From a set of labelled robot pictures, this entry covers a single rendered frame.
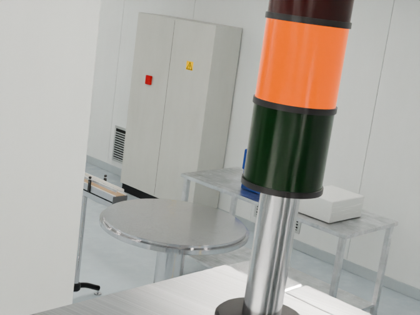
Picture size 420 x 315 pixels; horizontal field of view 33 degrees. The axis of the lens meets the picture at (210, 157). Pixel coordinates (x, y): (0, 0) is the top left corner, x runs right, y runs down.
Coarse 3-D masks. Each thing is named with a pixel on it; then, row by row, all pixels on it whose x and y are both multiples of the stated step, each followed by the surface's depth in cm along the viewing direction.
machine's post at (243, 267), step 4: (232, 264) 58; (236, 264) 58; (240, 264) 58; (244, 264) 58; (248, 264) 58; (236, 268) 57; (240, 268) 57; (244, 268) 57; (248, 268) 57; (244, 272) 56; (288, 280) 56; (292, 280) 56; (288, 284) 55; (292, 284) 55; (296, 284) 55; (300, 284) 56; (288, 288) 55; (292, 288) 55; (296, 288) 55
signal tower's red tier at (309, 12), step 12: (276, 0) 41; (288, 0) 40; (300, 0) 40; (312, 0) 39; (324, 0) 39; (336, 0) 40; (348, 0) 40; (288, 12) 40; (300, 12) 40; (312, 12) 40; (324, 12) 40; (336, 12) 40; (348, 12) 41
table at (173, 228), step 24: (120, 216) 442; (144, 216) 448; (168, 216) 454; (192, 216) 461; (216, 216) 468; (120, 240) 414; (144, 240) 408; (168, 240) 411; (192, 240) 416; (216, 240) 422; (240, 240) 432; (168, 264) 446
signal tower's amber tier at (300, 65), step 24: (288, 24) 40; (312, 24) 40; (264, 48) 42; (288, 48) 40; (312, 48) 40; (336, 48) 40; (264, 72) 42; (288, 72) 40; (312, 72) 40; (336, 72) 41; (264, 96) 42; (288, 96) 41; (312, 96) 41; (336, 96) 42
